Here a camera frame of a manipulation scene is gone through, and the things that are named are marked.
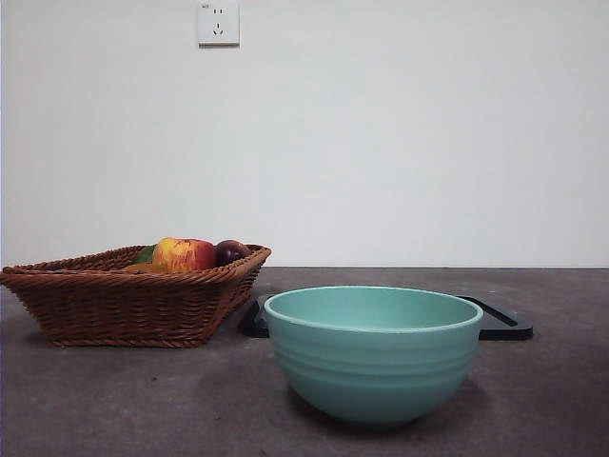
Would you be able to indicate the teal ribbed bowl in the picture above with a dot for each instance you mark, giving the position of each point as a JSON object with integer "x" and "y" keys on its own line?
{"x": 376, "y": 366}

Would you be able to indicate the dark red plum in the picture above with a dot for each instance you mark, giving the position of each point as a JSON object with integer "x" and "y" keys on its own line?
{"x": 230, "y": 252}

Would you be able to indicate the black rectangular tray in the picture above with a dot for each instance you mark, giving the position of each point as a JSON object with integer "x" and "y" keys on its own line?
{"x": 504, "y": 323}

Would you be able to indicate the red yellow apple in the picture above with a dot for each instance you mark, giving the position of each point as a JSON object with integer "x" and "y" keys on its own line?
{"x": 183, "y": 254}

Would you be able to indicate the brown kiwifruit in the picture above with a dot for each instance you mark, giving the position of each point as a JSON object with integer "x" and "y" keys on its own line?
{"x": 143, "y": 268}

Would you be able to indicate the green fruit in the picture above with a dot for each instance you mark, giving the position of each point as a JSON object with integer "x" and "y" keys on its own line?
{"x": 144, "y": 256}

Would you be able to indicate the brown wicker basket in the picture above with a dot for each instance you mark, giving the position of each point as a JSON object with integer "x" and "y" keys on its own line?
{"x": 119, "y": 304}

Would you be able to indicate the white wall socket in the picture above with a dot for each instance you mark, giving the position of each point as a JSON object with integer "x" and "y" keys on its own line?
{"x": 219, "y": 24}

